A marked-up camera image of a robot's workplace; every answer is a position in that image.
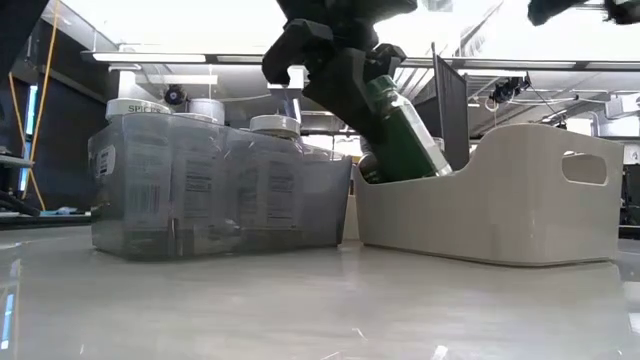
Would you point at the grey desk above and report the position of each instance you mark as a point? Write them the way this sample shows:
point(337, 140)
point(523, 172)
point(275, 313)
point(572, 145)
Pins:
point(15, 161)

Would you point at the black standing panel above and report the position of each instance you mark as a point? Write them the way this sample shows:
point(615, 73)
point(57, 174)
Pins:
point(452, 125)

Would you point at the overhead light bar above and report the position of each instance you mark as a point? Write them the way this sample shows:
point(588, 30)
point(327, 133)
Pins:
point(150, 57)

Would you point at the black hanging camera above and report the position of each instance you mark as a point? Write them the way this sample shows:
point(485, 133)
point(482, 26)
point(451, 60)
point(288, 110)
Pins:
point(507, 90)

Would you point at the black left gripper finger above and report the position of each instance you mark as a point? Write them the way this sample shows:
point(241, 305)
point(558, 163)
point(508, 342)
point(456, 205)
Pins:
point(345, 90)
point(390, 57)

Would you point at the white plastic bin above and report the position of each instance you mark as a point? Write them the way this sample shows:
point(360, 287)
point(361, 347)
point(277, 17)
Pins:
point(475, 220)

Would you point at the white box fixture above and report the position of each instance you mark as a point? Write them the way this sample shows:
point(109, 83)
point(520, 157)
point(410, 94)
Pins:
point(297, 80)

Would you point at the grey translucent plastic bin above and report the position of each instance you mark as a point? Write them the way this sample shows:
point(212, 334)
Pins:
point(320, 210)

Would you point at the black round camera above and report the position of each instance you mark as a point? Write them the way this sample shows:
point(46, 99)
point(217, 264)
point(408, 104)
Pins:
point(174, 95)

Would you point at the computer monitor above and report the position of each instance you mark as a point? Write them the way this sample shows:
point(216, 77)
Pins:
point(31, 125)

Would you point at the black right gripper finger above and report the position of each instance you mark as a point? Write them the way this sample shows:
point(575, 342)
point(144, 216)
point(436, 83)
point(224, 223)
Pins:
point(550, 10)

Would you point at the black table frame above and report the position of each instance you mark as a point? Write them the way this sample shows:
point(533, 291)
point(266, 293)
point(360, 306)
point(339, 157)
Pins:
point(45, 222)

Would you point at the blue cloth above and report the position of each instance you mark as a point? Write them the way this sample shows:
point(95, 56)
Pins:
point(60, 211)

